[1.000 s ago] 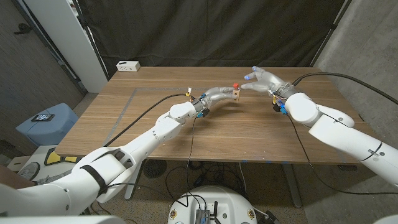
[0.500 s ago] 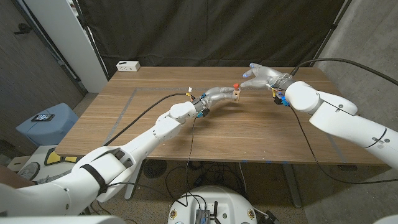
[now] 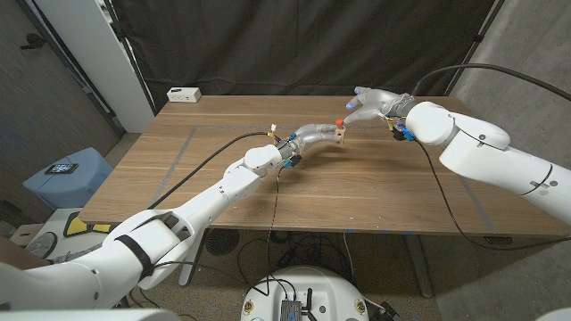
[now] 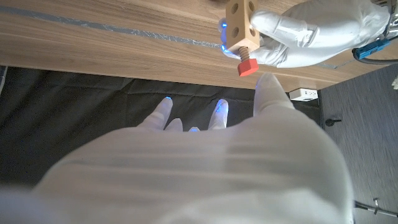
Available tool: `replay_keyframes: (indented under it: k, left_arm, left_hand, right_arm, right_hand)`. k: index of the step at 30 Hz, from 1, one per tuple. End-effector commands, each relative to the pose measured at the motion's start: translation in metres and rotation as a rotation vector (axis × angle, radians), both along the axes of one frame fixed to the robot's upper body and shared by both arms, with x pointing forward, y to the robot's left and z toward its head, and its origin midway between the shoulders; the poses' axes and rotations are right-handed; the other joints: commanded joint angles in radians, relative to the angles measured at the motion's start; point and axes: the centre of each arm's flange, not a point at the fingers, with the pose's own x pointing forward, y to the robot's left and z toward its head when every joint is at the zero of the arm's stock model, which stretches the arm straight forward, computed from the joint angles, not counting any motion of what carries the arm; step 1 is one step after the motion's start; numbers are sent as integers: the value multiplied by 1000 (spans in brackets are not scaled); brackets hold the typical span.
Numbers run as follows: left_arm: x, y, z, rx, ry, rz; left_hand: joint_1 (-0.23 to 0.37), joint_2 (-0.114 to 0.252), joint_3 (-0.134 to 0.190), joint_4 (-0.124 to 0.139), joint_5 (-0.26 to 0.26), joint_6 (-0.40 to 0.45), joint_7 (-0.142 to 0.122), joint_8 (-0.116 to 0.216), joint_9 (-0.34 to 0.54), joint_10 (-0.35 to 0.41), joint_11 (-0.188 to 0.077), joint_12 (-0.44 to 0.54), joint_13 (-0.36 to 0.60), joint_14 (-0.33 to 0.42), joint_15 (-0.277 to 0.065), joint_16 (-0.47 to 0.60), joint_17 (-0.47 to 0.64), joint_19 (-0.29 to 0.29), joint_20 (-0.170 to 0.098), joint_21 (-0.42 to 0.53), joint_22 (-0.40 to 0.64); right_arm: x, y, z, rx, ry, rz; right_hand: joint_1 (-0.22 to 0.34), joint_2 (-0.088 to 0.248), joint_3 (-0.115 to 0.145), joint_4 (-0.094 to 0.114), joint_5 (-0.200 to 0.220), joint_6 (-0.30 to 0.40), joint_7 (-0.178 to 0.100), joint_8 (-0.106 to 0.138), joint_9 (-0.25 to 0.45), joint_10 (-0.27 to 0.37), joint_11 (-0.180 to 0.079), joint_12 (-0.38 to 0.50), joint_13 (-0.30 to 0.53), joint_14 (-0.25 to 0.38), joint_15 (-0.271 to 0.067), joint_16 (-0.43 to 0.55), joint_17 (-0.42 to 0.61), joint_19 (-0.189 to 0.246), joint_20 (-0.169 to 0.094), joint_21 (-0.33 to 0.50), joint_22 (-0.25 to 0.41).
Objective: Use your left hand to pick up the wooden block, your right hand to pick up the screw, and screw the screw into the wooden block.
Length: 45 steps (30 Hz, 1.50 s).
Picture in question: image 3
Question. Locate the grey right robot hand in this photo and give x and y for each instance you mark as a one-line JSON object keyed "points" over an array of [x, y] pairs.
{"points": [[383, 103]]}

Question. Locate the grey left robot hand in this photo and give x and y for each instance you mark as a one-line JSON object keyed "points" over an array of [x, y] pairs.
{"points": [[312, 134]]}

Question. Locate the small wooden block with holes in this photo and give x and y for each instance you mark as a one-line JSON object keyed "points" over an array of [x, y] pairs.
{"points": [[341, 135]]}

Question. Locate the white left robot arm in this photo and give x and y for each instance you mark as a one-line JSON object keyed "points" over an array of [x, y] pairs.
{"points": [[223, 191]]}

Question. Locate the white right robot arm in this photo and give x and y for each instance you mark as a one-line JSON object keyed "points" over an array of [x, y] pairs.
{"points": [[477, 151]]}

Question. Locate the black backdrop curtain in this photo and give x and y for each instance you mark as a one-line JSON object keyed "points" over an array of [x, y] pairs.
{"points": [[290, 44]]}

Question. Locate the black backdrop stand pole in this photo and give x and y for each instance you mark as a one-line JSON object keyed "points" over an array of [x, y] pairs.
{"points": [[129, 58], [473, 44]]}

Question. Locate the white power strip box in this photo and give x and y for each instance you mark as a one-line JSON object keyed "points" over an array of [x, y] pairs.
{"points": [[184, 94]]}

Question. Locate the black round floor fan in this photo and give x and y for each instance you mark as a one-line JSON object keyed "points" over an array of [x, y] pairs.
{"points": [[222, 241]]}

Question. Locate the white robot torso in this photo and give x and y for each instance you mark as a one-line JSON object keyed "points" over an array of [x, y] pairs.
{"points": [[321, 290]]}

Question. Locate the grey table leg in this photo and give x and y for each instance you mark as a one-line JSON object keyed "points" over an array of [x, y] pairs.
{"points": [[419, 267]]}

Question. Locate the white table leg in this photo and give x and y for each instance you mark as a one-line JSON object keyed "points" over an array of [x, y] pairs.
{"points": [[191, 265]]}

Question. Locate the small grey finned box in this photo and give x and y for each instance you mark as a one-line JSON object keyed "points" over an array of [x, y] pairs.
{"points": [[290, 311]]}

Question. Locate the white base with yellow mark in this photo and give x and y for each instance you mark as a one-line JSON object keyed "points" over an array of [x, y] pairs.
{"points": [[85, 226]]}

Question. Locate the blue stool with phone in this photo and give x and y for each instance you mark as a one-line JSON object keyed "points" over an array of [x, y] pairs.
{"points": [[67, 187]]}

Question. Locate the black phone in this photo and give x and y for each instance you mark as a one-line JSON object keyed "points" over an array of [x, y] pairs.
{"points": [[61, 168]]}

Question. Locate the grey sneaker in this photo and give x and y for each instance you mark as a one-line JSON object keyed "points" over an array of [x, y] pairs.
{"points": [[42, 244]]}

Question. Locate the person's bare leg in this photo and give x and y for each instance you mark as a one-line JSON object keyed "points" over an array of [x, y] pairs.
{"points": [[20, 256]]}

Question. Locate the white wall panel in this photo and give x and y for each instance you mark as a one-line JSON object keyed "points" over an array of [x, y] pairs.
{"points": [[98, 58]]}

